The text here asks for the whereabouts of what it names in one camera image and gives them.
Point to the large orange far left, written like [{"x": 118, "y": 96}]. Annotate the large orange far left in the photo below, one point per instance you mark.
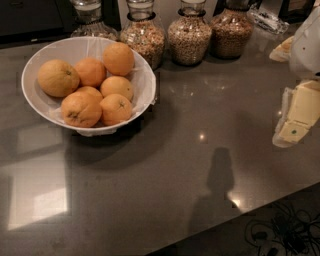
[{"x": 58, "y": 78}]

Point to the white bowl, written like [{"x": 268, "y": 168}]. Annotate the white bowl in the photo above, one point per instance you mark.
[{"x": 30, "y": 87}]

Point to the orange top back right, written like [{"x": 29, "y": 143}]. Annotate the orange top back right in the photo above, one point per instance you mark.
[{"x": 118, "y": 59}]

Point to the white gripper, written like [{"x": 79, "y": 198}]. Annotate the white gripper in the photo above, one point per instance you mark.
[{"x": 307, "y": 50}]

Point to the clear plastic wrapper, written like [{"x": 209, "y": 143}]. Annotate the clear plastic wrapper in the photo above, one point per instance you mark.
[{"x": 267, "y": 21}]

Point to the glass jar round grains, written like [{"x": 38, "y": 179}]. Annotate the glass jar round grains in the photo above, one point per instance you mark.
[{"x": 189, "y": 35}]

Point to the small orange centre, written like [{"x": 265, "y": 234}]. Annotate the small orange centre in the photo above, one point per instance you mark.
[{"x": 92, "y": 91}]

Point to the orange centre right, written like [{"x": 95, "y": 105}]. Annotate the orange centre right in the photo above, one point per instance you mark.
[{"x": 117, "y": 85}]

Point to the orange front left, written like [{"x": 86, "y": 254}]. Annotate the orange front left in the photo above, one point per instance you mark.
[{"x": 81, "y": 109}]

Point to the glass jar far left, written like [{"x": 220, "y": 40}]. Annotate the glass jar far left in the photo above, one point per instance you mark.
[{"x": 90, "y": 20}]

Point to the glass jar mixed cereal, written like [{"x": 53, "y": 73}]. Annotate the glass jar mixed cereal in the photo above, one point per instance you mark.
[{"x": 143, "y": 33}]

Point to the orange front right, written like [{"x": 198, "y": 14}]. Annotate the orange front right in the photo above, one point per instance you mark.
[{"x": 116, "y": 108}]

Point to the glass jar brown grains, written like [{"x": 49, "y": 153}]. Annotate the glass jar brown grains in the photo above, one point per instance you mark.
[{"x": 231, "y": 30}]

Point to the orange back middle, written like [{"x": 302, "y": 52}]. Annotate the orange back middle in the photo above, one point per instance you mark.
[{"x": 91, "y": 71}]

